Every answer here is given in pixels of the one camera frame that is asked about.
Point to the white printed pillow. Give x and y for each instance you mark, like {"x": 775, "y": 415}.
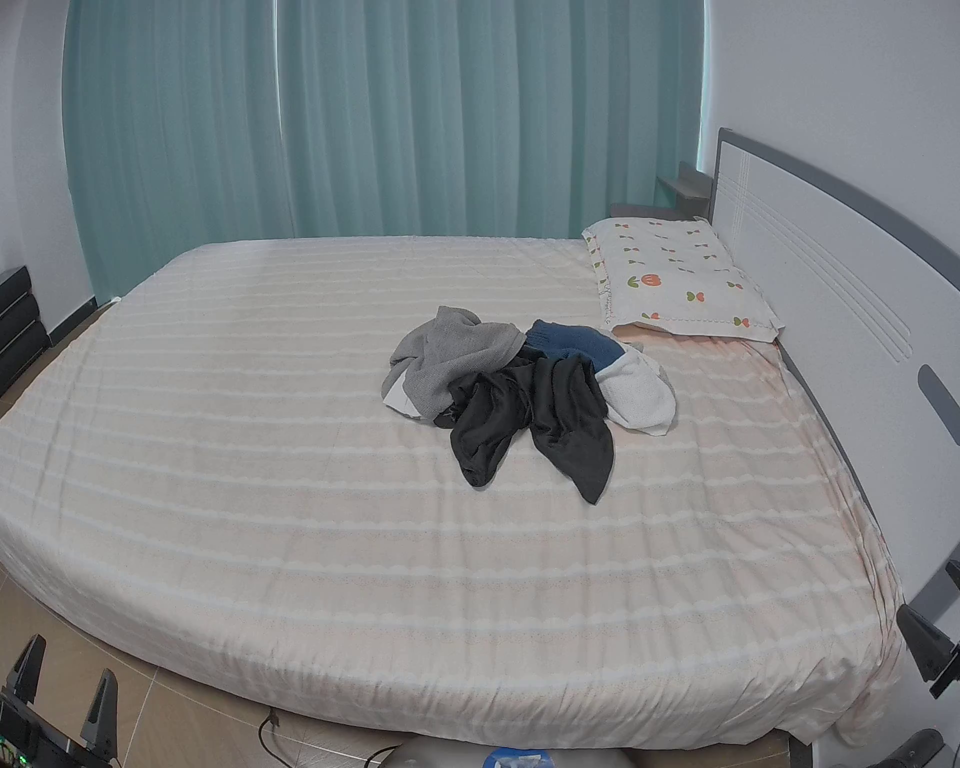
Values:
{"x": 675, "y": 277}

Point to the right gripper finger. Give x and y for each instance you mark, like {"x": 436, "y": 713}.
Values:
{"x": 955, "y": 576}
{"x": 928, "y": 645}

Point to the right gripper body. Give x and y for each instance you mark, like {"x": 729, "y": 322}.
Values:
{"x": 948, "y": 681}

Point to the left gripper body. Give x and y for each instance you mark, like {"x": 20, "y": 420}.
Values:
{"x": 45, "y": 739}

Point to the black T-shirt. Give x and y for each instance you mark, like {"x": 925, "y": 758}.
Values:
{"x": 495, "y": 420}

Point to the grey bedside table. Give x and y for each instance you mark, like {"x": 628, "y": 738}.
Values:
{"x": 686, "y": 191}

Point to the black chest of drawers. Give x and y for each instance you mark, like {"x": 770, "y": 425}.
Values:
{"x": 19, "y": 322}

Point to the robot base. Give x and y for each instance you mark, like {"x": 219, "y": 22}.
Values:
{"x": 450, "y": 756}

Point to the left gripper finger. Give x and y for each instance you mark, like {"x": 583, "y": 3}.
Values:
{"x": 31, "y": 667}
{"x": 103, "y": 716}

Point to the blue-green curtain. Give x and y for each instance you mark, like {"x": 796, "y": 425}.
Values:
{"x": 487, "y": 112}
{"x": 172, "y": 135}

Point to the pile of clothes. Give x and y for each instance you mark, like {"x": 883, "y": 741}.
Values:
{"x": 450, "y": 345}

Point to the bed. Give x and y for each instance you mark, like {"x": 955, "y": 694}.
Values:
{"x": 300, "y": 450}

